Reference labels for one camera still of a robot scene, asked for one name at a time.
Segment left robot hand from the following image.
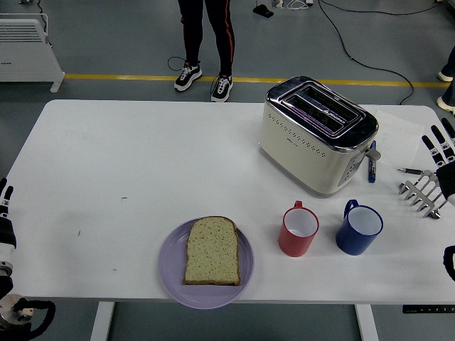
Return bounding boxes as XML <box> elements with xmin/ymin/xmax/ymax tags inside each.
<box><xmin>0</xmin><ymin>177</ymin><xmax>18</xmax><ymax>264</ymax></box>

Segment white table leg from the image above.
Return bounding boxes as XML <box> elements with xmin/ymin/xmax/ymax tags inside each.
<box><xmin>89</xmin><ymin>301</ymin><xmax>116</xmax><ymax>341</ymax></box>
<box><xmin>355</xmin><ymin>304</ymin><xmax>380</xmax><ymax>341</ymax></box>

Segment person in pale shoes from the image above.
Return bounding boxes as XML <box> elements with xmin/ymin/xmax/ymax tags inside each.
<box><xmin>436</xmin><ymin>45</ymin><xmax>455</xmax><ymax>117</ymax></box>

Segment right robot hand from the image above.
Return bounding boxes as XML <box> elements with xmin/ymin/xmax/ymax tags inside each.
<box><xmin>421</xmin><ymin>117</ymin><xmax>455</xmax><ymax>207</ymax></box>

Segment purple plate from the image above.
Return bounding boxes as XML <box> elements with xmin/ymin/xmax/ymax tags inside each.
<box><xmin>157</xmin><ymin>217</ymin><xmax>255</xmax><ymax>309</ymax></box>

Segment red mug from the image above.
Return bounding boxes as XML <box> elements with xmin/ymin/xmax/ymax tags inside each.
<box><xmin>277</xmin><ymin>200</ymin><xmax>321</xmax><ymax>258</ymax></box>

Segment thin black cable loop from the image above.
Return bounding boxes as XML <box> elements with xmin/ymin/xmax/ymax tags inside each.
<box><xmin>167</xmin><ymin>55</ymin><xmax>189</xmax><ymax>73</ymax></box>

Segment cream and chrome toaster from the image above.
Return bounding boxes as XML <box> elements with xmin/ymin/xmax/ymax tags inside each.
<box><xmin>258</xmin><ymin>75</ymin><xmax>382</xmax><ymax>199</ymax></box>

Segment black foot pedal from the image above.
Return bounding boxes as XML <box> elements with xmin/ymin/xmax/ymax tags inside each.
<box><xmin>252</xmin><ymin>0</ymin><xmax>274</xmax><ymax>18</ymax></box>

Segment black table control panel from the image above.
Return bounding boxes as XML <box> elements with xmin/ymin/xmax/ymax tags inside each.
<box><xmin>402</xmin><ymin>304</ymin><xmax>455</xmax><ymax>315</ymax></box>

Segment blue mug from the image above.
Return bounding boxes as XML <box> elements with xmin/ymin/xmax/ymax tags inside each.
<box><xmin>335</xmin><ymin>199</ymin><xmax>385</xmax><ymax>256</ymax></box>

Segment white paper sheet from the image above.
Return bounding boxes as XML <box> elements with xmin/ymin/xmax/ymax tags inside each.
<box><xmin>373</xmin><ymin>109</ymin><xmax>426</xmax><ymax>168</ymax></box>

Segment white cable bundle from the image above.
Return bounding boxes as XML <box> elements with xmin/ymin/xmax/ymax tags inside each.
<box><xmin>272</xmin><ymin>0</ymin><xmax>314</xmax><ymax>11</ymax></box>

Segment long black floor cable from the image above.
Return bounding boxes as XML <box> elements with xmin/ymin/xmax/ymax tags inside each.
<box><xmin>318</xmin><ymin>0</ymin><xmax>415</xmax><ymax>106</ymax></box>

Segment blue marker pen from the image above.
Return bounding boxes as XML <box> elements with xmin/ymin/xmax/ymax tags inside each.
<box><xmin>367</xmin><ymin>140</ymin><xmax>378</xmax><ymax>184</ymax></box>

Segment silver toast rack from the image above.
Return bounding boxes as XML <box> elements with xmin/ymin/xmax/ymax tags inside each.
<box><xmin>397</xmin><ymin>169</ymin><xmax>448</xmax><ymax>220</ymax></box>

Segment white panel heater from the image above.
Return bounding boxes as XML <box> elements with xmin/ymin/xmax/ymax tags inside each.
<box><xmin>0</xmin><ymin>13</ymin><xmax>67</xmax><ymax>93</ymax></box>

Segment brown bread slice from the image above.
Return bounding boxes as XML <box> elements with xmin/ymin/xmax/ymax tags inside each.
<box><xmin>182</xmin><ymin>215</ymin><xmax>242</xmax><ymax>287</ymax></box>

